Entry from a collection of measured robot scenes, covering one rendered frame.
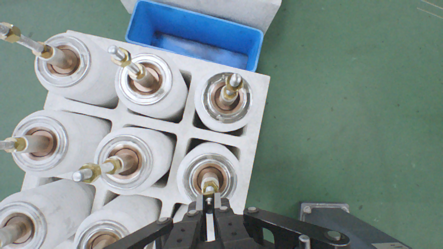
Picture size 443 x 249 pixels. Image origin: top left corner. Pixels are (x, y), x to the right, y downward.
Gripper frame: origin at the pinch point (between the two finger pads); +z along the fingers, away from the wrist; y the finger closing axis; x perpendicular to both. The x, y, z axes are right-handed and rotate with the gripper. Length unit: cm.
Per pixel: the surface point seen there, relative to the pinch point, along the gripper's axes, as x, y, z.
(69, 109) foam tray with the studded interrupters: 13.2, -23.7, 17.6
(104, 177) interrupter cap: 2.0, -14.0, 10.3
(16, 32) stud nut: 18.4, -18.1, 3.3
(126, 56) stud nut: 14.9, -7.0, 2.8
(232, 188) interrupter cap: -1.3, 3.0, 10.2
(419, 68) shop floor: 22, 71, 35
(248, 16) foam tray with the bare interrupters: 32.7, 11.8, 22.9
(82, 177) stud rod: 3.6, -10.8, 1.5
